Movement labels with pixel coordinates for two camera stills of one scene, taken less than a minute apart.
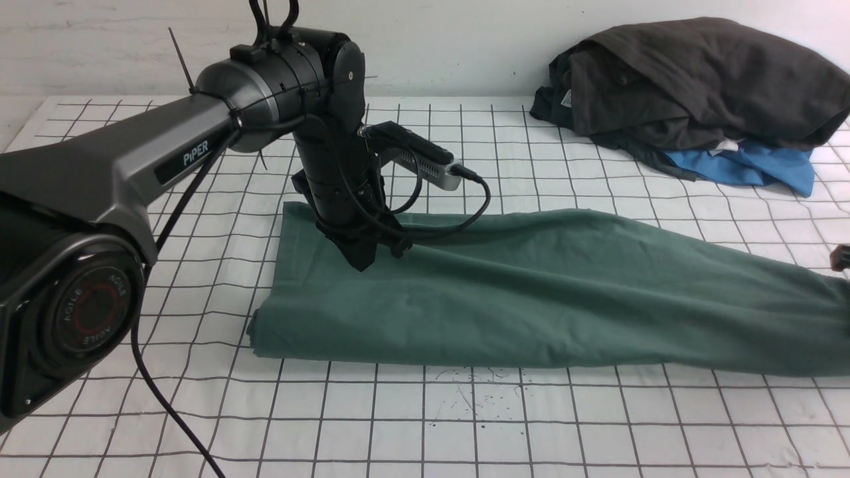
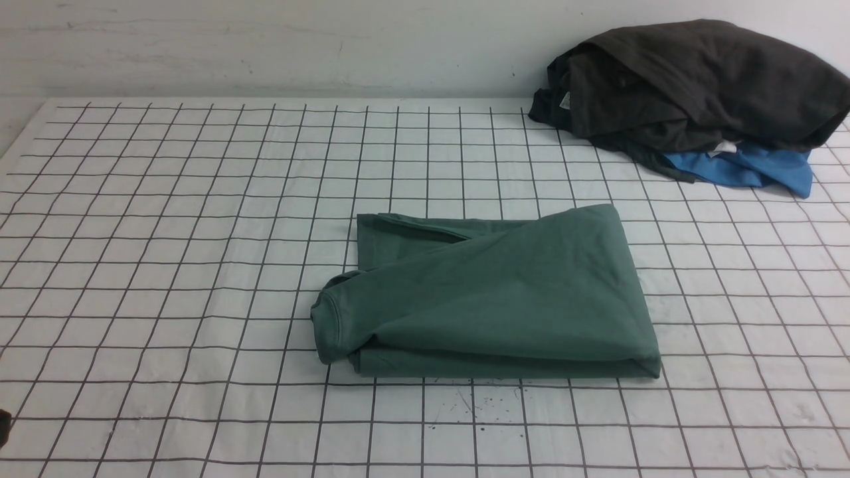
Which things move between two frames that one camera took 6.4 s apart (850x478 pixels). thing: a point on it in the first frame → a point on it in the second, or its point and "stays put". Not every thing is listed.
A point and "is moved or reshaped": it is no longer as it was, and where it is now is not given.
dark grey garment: (675, 84) stays put
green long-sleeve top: (544, 287) is moved or reshaped
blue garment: (752, 162) stays put
